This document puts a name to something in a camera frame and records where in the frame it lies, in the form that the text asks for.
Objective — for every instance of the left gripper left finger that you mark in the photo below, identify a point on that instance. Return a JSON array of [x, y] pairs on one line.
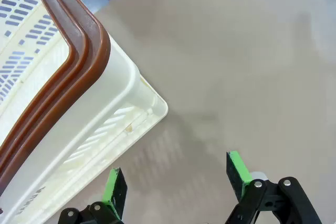
[[116, 195]]

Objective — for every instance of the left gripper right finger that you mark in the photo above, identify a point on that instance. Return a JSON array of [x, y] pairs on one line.
[[265, 200]]

